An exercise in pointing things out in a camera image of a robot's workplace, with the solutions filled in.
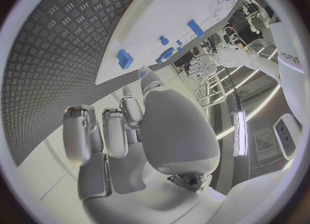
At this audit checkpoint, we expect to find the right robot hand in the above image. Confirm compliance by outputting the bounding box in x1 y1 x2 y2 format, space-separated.
62 66 227 224

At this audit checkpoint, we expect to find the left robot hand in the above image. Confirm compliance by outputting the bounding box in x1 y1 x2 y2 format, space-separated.
187 53 219 79

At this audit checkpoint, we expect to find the white task board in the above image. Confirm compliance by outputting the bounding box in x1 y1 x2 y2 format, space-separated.
94 0 253 86

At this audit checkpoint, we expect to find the blue gear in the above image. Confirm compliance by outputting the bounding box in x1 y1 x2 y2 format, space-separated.
159 47 175 60

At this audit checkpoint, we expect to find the long blue cylinder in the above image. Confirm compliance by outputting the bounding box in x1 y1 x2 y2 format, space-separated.
187 20 206 39

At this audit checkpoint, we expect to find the glowing light bar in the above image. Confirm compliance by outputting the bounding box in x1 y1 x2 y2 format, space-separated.
231 110 249 157

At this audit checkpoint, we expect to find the blue block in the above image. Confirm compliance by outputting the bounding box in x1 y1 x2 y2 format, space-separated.
116 49 134 70

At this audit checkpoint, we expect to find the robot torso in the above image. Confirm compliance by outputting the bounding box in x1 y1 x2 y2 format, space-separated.
266 0 307 95

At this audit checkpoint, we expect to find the metal frame rack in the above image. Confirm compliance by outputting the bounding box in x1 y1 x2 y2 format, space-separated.
192 71 243 109

